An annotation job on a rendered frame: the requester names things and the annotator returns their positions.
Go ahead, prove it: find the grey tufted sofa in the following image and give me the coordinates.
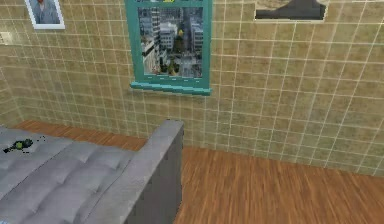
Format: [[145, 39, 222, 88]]
[[0, 119, 185, 224]]

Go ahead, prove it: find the black and green headset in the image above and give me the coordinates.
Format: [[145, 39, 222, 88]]
[[2, 138, 34, 155]]

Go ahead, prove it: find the teal framed window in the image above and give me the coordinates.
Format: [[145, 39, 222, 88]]
[[123, 0, 214, 97]]

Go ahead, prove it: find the white framed portrait picture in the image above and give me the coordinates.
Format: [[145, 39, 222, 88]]
[[24, 0, 66, 31]]

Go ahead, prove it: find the sand and black wall picture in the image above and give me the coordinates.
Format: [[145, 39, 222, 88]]
[[254, 0, 328, 22]]

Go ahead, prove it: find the pale wall switch plate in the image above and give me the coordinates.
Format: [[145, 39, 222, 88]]
[[0, 31, 12, 46]]

